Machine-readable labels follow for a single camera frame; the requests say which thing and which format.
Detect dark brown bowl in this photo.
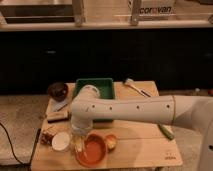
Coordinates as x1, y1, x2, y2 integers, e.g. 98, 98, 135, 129
47, 82, 68, 102

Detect brown small toy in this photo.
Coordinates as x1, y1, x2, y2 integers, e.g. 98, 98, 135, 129
40, 132, 53, 145

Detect knife on cutting board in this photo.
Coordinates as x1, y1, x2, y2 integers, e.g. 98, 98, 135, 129
51, 102, 67, 112

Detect yellow banana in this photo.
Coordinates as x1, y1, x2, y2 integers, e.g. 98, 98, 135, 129
75, 140, 85, 154

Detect red bowl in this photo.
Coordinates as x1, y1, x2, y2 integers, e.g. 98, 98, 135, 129
75, 134, 108, 168

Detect black cable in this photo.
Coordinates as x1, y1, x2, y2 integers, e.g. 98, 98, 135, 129
0, 122, 26, 166

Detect wooden block brush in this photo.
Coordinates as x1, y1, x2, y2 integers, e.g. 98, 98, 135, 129
47, 112, 69, 123

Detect cardboard box with logo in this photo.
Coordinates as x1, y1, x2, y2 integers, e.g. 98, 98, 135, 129
127, 0, 178, 17

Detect green cucumber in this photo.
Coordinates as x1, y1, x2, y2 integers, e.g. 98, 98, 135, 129
158, 124, 174, 141

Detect green plastic tray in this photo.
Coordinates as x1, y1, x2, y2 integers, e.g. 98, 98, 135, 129
72, 78, 117, 123

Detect orange peach fruit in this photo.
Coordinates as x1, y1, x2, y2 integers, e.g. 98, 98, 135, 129
105, 134, 117, 150

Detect white cup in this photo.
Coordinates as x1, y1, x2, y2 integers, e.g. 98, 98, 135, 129
52, 132, 71, 152

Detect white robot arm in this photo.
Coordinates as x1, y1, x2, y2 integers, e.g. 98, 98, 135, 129
70, 85, 213, 171

